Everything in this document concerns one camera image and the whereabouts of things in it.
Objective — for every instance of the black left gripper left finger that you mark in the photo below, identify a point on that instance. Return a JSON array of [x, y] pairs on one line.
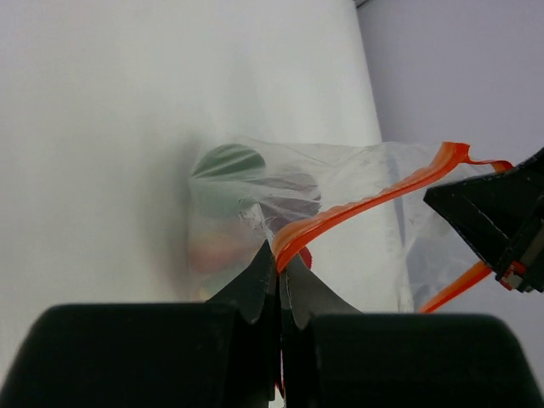
[[220, 353]]

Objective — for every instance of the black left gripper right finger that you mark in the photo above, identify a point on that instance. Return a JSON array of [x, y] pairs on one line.
[[333, 355]]

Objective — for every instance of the clear zip top bag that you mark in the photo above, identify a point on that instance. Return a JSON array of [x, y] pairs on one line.
[[356, 217]]

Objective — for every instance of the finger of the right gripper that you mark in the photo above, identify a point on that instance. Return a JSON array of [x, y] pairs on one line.
[[500, 217]]

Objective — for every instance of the green fake vegetable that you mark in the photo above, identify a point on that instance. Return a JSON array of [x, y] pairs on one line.
[[221, 183]]

